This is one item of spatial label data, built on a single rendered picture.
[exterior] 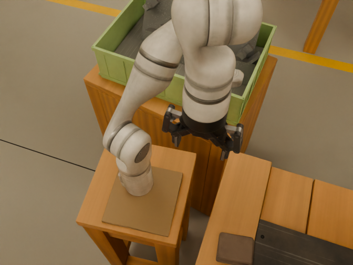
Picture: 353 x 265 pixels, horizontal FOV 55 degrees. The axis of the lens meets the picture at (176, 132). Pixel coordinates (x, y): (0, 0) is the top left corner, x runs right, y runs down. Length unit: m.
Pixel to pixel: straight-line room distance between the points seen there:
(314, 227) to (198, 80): 0.75
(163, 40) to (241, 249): 0.59
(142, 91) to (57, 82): 1.91
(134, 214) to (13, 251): 1.14
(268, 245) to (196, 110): 0.61
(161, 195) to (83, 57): 1.84
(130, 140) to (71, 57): 2.03
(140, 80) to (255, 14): 0.39
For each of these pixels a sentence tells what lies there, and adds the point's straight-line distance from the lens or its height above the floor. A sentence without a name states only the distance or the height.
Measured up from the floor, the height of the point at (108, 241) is 0.67.
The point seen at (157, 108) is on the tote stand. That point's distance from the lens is 1.36.
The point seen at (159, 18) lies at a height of 0.95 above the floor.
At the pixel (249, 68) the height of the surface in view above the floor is 0.92.
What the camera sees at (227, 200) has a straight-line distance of 1.06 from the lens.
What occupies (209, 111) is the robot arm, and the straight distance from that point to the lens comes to 0.50.
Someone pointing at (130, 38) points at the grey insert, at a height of 0.85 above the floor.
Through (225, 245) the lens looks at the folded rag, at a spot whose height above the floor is 0.93.
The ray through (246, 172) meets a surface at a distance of 1.11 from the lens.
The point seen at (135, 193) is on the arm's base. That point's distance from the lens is 1.07.
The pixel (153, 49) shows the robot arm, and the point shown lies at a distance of 0.72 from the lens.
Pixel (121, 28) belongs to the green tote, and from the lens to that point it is 1.53.
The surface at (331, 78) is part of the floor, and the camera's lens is 2.76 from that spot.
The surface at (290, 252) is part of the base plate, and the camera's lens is 1.05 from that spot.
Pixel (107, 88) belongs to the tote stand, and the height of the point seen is 0.79.
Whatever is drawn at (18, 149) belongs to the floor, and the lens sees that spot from 2.39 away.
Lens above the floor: 1.87
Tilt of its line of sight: 57 degrees down
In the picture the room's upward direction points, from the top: straight up
